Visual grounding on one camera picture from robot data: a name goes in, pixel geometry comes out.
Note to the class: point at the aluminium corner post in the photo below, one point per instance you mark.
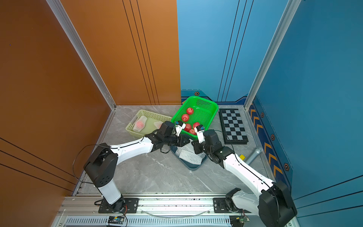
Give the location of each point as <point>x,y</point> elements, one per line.
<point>283,25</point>
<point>70,31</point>

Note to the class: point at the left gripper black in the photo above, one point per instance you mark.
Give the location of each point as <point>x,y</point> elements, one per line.
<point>182,138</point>

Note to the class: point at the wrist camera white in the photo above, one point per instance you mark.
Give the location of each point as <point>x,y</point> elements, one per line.
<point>179,127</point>
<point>200,133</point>

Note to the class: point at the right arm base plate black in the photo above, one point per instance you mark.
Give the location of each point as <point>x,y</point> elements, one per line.
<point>222,205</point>

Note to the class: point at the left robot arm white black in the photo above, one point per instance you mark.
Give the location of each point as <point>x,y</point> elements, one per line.
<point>101,165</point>

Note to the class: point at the yellow block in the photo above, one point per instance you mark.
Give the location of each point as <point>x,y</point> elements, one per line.
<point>242,157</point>

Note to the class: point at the green plastic mesh basket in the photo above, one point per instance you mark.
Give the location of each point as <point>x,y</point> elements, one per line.
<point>204,111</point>

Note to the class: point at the left green circuit board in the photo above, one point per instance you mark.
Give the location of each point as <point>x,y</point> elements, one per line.
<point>116,221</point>

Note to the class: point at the green circuit board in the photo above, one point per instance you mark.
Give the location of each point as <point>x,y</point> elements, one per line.
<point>237,221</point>
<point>116,221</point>

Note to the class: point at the right aluminium corner post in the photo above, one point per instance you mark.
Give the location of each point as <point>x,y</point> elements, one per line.
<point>283,25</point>

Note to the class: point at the cream perforated plastic basket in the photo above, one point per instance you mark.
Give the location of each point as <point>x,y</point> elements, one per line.
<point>149,128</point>

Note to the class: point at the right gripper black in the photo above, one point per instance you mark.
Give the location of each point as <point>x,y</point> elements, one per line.
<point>196,147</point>

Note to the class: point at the aluminium front rail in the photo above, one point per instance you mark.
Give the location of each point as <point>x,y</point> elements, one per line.
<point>159,204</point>

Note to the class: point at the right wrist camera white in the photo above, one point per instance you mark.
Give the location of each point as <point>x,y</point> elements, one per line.
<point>200,133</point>

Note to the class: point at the white foam net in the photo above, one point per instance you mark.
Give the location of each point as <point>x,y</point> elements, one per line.
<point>190,158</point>
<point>189,148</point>

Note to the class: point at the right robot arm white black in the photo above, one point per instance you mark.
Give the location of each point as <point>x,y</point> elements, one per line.
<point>270,200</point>

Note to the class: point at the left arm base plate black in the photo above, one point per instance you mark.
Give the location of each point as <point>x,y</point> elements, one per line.
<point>123,205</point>

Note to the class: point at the dark teal plastic tray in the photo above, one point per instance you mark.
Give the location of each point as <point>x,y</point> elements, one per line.
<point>188,165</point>

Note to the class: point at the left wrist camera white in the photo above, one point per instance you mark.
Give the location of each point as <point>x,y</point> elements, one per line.
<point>179,127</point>

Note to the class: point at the left aluminium corner post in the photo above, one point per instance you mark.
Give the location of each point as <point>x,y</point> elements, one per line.
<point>70,31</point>

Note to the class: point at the black white checkerboard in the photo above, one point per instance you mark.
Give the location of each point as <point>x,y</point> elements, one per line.
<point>232,126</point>

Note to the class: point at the silver metal cylinder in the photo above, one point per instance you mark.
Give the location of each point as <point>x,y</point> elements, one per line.
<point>253,156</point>

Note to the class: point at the right green circuit board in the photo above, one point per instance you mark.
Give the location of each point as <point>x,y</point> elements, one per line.
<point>237,221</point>

